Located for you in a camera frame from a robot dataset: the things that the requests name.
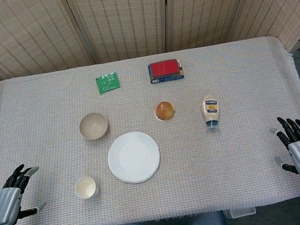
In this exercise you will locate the red flat pack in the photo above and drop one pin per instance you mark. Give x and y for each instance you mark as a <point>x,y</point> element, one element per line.
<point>164,68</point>

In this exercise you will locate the small white paper cup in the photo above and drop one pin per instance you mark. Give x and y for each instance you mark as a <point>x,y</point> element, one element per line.
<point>85,187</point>

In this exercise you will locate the white box under table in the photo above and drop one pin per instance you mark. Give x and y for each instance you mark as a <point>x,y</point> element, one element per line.
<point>240,212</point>

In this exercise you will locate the mayonnaise squeeze bottle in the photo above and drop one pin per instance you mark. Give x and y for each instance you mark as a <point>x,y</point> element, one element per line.
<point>210,108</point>

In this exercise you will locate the orange bread roll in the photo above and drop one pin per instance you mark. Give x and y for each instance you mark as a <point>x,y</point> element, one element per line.
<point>164,110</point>

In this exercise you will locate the white paper plate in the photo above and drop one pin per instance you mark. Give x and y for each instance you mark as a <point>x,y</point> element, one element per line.
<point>134,157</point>

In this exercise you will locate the beige bowl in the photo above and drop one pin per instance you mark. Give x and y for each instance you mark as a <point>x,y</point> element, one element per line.
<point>92,126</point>

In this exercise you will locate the beige folding screen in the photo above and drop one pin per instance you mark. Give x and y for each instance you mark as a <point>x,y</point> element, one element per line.
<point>123,16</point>

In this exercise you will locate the woven checkered tablecloth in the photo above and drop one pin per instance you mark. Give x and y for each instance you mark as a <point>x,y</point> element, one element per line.
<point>232,162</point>

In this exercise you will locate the green packet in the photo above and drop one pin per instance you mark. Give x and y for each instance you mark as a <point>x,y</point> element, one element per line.
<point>108,82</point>

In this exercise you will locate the blue cardboard box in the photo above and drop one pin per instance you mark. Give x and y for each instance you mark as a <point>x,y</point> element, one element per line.
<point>167,79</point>

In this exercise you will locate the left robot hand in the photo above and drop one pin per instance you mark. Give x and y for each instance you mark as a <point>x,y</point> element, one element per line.
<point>4,204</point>

